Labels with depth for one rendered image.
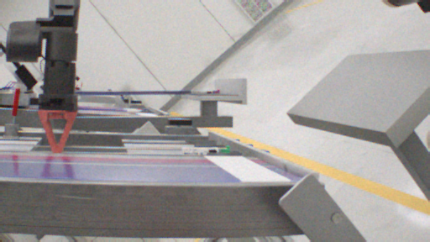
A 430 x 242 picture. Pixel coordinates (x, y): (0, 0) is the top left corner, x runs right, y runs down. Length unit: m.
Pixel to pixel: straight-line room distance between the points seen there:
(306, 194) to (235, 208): 0.08
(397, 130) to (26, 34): 0.66
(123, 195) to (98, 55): 8.11
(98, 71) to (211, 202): 8.10
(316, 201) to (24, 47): 0.56
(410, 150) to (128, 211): 0.86
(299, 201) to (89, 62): 8.15
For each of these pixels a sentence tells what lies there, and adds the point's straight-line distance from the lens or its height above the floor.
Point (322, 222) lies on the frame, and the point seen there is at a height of 0.71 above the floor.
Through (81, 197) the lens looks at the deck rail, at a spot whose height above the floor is 0.90.
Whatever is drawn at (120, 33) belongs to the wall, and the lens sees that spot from 8.80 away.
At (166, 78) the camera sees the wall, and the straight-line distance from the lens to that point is 8.82.
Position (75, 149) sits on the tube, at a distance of 1.05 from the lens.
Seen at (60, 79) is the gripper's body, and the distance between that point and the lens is 1.02.
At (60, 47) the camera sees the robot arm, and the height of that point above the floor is 1.06.
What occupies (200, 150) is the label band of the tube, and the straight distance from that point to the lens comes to 1.06.
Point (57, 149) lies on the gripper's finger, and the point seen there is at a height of 0.94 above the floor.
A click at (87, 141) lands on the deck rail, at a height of 0.90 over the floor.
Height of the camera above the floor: 0.98
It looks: 10 degrees down
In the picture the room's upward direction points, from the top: 41 degrees counter-clockwise
